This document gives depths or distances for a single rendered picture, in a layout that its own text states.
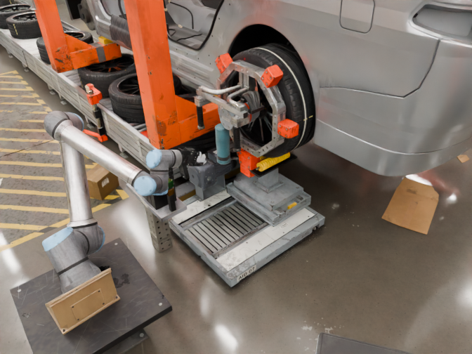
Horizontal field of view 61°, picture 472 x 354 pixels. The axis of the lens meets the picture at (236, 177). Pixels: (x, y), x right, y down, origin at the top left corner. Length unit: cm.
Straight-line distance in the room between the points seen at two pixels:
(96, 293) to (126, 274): 26
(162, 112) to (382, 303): 172
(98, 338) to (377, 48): 175
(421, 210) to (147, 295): 201
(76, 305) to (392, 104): 166
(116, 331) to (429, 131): 165
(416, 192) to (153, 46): 217
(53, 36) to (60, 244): 261
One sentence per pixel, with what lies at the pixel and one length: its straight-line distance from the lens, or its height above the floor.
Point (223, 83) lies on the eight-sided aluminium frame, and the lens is 250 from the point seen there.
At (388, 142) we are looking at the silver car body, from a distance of 198.
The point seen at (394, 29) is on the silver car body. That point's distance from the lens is 182.
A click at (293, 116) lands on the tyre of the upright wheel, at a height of 91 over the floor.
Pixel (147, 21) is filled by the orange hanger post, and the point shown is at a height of 134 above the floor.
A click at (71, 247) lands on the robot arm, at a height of 58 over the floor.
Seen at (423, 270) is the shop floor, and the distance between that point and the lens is 273.
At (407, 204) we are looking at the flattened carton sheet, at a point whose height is 1.
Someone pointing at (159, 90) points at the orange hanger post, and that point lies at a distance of 251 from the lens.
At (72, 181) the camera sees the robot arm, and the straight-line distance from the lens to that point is 217.
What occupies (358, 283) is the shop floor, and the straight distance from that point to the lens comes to 255.
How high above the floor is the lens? 190
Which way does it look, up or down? 36 degrees down
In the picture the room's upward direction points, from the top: 2 degrees counter-clockwise
